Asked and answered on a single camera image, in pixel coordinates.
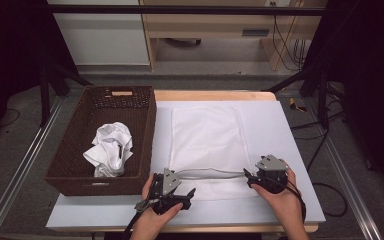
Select white cabinet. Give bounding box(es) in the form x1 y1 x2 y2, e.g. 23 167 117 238
47 0 151 66

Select person's left hand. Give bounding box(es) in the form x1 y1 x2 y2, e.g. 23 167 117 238
136 174 184 231

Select wooden table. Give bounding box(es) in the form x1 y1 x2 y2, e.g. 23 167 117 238
51 89 320 234

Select person's right hand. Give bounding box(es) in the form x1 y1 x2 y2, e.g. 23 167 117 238
251 168 305 225

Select white mesh laundry bag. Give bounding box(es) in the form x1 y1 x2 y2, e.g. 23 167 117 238
168 105 259 202

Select black horizontal bar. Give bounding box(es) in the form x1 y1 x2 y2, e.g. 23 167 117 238
45 4 327 17

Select black metal stand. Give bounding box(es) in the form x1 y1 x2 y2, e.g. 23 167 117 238
39 62 93 127
265 65 332 130

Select black curtain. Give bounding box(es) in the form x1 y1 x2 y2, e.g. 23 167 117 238
0 0 81 148
301 0 384 194

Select white board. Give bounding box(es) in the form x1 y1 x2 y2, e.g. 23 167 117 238
46 100 327 232

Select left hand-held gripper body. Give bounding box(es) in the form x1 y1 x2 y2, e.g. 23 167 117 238
149 167 193 215

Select yellow and black tool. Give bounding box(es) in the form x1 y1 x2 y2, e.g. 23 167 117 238
288 97 308 113

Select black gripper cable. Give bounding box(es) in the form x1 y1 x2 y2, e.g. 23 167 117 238
123 198 160 240
273 178 308 223

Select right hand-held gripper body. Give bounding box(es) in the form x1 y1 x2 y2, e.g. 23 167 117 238
255 153 290 195

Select white garment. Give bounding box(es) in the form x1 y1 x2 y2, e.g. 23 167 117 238
82 121 135 179

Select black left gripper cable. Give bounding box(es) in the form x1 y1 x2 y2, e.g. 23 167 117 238
123 198 160 240

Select brown wicker basket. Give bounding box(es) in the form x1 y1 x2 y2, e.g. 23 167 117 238
44 85 158 197

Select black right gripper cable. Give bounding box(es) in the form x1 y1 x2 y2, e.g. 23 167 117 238
273 178 308 223

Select thin black floor cable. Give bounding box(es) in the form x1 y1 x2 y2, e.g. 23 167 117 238
0 107 22 130

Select aluminium rail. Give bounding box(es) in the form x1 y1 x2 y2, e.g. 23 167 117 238
0 95 65 240
303 99 384 240

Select black hanging cables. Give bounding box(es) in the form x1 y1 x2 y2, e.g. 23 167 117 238
271 2 307 72

